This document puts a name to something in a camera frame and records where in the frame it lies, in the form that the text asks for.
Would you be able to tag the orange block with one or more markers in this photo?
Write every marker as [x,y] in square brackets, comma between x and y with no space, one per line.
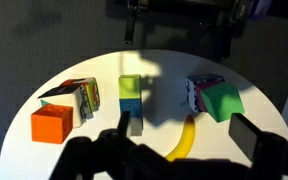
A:
[50,125]

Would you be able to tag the black clamp stand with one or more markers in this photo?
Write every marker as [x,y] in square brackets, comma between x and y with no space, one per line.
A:
[130,23]

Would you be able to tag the gray block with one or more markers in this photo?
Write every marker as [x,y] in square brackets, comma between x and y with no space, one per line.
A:
[136,127]

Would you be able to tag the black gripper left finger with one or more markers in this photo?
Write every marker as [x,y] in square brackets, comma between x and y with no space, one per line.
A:
[124,124]

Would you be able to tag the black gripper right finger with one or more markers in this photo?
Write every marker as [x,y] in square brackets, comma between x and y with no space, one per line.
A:
[245,135]

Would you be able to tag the green block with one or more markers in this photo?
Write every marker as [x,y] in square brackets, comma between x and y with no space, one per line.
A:
[223,101]

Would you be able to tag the white cube with black print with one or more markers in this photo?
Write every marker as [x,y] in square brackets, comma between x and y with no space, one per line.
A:
[71,100]

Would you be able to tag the multicolour printed cube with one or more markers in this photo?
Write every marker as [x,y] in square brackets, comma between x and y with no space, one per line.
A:
[93,90]

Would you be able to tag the yellow banana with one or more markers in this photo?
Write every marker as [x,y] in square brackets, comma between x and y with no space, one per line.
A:
[185,141]

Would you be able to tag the white blue patterned block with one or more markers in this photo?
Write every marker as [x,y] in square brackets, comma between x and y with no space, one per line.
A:
[191,95]

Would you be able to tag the yellow-green block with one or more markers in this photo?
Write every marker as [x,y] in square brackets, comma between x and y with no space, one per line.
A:
[129,86]

